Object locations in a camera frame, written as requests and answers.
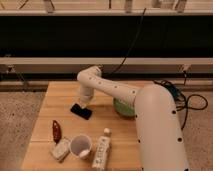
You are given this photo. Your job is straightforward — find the black hanging cable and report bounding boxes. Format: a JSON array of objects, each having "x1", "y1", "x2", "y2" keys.
[{"x1": 103, "y1": 7, "x2": 148, "y2": 76}]

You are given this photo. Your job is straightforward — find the black rectangular eraser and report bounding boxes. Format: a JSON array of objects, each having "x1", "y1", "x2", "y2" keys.
[{"x1": 70, "y1": 103, "x2": 92, "y2": 120}]

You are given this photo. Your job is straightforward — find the green bowl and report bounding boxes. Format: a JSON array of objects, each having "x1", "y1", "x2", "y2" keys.
[{"x1": 113, "y1": 98, "x2": 135, "y2": 117}]

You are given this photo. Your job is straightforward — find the white squeeze bottle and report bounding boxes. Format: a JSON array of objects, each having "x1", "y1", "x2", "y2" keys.
[{"x1": 92, "y1": 128, "x2": 111, "y2": 171}]

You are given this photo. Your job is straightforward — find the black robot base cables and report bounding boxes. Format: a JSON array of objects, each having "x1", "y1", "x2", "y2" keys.
[{"x1": 153, "y1": 79, "x2": 209, "y2": 131}]

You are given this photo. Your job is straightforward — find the red chili pepper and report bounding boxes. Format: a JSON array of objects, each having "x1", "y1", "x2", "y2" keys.
[{"x1": 52, "y1": 120, "x2": 61, "y2": 143}]

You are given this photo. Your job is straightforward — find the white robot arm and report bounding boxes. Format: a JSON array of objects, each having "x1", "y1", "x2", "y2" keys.
[{"x1": 77, "y1": 66, "x2": 190, "y2": 171}]

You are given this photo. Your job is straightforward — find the small white packaged box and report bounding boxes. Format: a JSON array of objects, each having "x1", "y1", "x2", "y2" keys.
[{"x1": 51, "y1": 138, "x2": 70, "y2": 162}]

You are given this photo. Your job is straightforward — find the white clear plastic cup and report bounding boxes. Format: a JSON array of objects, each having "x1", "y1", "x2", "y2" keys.
[{"x1": 69, "y1": 134, "x2": 92, "y2": 159}]

